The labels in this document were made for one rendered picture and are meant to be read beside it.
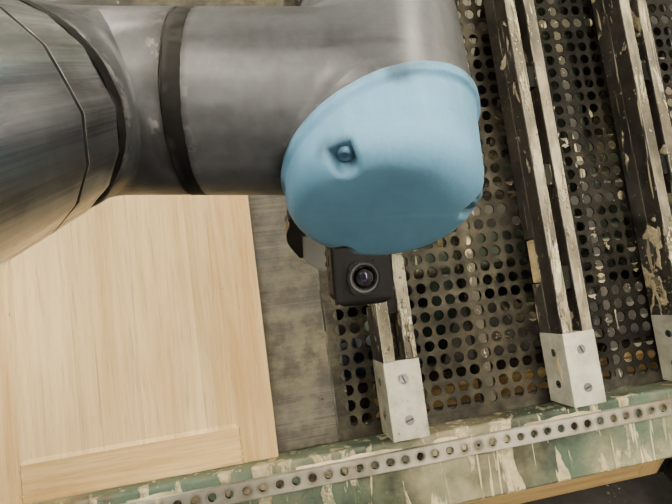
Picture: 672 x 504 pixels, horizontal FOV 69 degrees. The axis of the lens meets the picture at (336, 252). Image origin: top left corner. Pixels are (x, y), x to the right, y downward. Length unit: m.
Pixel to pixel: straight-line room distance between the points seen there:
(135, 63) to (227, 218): 0.67
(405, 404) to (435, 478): 0.14
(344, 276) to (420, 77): 0.20
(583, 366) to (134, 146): 0.86
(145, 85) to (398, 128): 0.09
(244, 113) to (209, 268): 0.67
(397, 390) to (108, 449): 0.46
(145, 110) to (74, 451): 0.76
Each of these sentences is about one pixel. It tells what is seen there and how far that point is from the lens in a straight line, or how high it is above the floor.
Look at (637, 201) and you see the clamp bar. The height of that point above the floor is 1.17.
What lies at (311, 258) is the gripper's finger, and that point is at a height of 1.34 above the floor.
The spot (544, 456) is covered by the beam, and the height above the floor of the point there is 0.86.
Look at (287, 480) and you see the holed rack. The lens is 0.84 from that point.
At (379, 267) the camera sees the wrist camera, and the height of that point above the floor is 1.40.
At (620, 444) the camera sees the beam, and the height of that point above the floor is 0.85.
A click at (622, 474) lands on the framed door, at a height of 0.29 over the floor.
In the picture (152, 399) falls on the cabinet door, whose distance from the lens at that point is 0.86.
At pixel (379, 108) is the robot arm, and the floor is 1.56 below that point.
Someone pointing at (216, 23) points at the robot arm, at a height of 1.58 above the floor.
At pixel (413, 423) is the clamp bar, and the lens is 0.84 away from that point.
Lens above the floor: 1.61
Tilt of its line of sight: 33 degrees down
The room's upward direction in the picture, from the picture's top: straight up
